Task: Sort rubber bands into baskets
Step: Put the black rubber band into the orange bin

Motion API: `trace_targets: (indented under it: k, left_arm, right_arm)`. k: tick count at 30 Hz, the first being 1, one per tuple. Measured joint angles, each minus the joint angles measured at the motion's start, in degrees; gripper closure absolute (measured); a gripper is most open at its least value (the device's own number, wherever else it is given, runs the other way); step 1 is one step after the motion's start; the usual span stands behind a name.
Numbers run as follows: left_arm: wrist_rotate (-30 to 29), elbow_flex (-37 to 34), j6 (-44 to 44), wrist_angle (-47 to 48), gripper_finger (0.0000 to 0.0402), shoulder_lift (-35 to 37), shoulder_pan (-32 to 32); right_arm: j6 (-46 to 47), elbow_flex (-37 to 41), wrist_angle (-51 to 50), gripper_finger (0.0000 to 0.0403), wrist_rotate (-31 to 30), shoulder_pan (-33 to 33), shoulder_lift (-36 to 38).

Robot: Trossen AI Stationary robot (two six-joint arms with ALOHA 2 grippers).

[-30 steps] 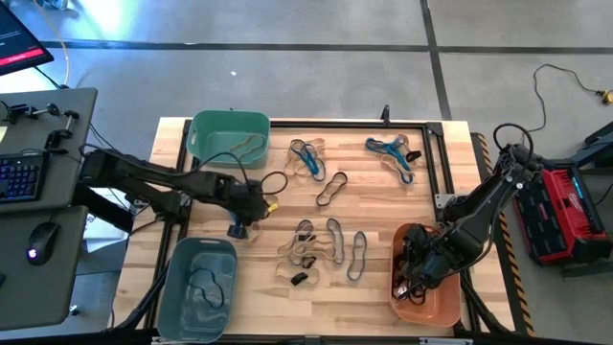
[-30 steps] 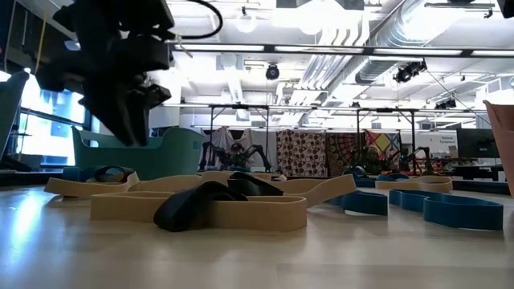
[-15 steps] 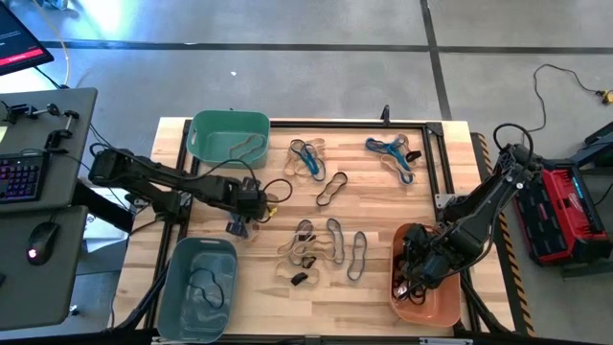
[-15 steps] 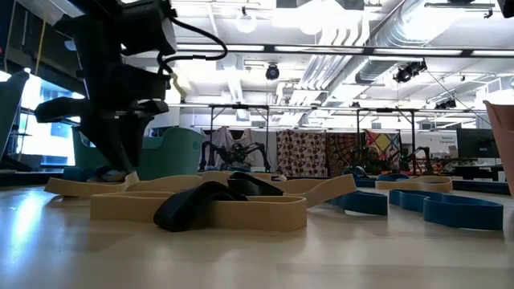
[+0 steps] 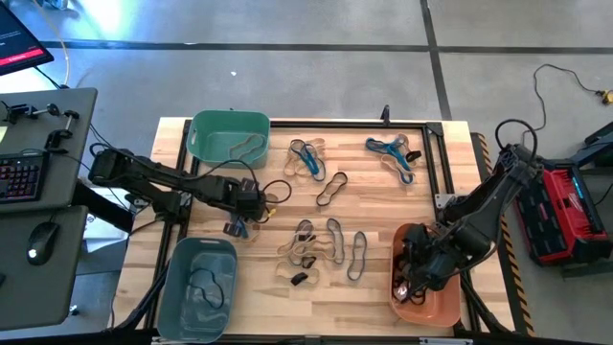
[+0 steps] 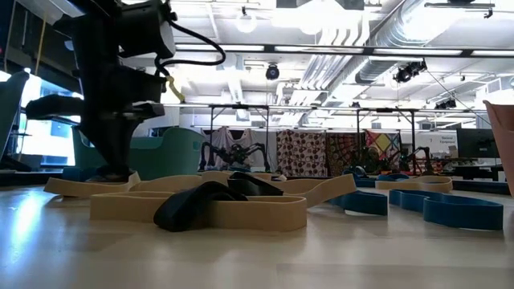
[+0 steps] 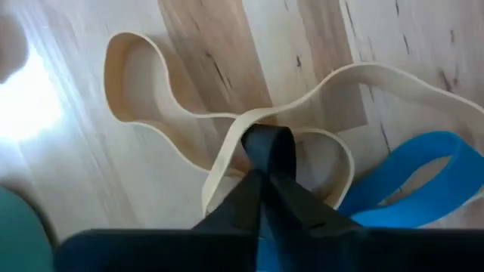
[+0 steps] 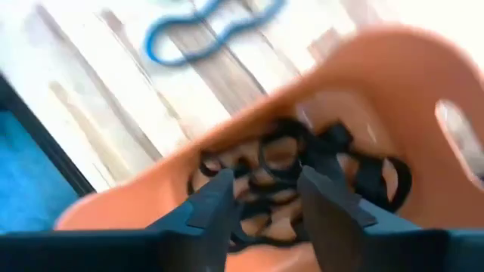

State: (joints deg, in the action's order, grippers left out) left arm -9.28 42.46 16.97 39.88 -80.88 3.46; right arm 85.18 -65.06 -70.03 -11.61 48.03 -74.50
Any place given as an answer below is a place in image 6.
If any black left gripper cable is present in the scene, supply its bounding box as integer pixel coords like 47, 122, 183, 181
153, 18, 227, 78

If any yellow cable tag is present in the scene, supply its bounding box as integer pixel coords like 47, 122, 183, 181
165, 75, 186, 104

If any dark background desk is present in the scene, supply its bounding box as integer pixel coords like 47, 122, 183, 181
439, 157, 505, 181

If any brown patterned hanging cloth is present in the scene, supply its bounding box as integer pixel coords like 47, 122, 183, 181
325, 132, 365, 177

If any bright window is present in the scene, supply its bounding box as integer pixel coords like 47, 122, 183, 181
15, 75, 81, 167

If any orange plastic basket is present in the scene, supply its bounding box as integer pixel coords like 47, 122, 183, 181
483, 100, 514, 197

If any black ceiling spotlight cluster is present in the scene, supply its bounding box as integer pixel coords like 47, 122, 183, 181
395, 59, 428, 84

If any silver ventilation duct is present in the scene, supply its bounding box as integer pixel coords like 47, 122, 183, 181
355, 0, 429, 85

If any black rubber band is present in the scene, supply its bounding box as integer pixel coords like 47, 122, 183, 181
153, 181, 249, 233
227, 171, 284, 197

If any white hanging cloth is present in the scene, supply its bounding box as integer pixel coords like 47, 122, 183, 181
200, 126, 278, 172

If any colourful diamond hanging cloth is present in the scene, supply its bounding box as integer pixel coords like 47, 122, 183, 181
363, 130, 402, 169

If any ceiling light rail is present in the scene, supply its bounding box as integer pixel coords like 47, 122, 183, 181
174, 42, 514, 58

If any blue rubber band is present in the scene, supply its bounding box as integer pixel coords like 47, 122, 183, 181
388, 189, 504, 232
377, 173, 411, 182
62, 166, 97, 182
341, 166, 378, 189
328, 189, 389, 217

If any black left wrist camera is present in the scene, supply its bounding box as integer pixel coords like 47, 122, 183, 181
118, 0, 178, 60

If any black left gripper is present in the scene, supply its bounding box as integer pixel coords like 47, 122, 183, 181
25, 66, 168, 181

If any black background monitor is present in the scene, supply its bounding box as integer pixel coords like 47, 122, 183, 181
456, 128, 500, 159

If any round white ceiling lamp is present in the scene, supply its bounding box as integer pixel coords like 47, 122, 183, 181
235, 10, 259, 35

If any grey-blue plastic basket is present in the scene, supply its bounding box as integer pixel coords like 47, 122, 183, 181
0, 71, 31, 161

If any yellow cord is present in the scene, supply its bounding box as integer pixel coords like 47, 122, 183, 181
34, 15, 48, 77

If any black aluminium table frame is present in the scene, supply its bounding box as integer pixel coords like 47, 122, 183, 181
0, 169, 511, 196

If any black metal rack frame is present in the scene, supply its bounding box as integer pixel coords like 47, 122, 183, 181
208, 103, 271, 173
356, 107, 422, 174

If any teal green plastic basket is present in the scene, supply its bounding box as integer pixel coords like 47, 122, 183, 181
70, 126, 205, 181

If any tan rubber band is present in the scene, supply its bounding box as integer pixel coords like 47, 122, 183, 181
43, 171, 141, 198
90, 191, 308, 233
375, 174, 454, 194
132, 172, 357, 209

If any spotted hanging cloth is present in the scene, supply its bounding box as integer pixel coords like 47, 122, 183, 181
275, 128, 327, 175

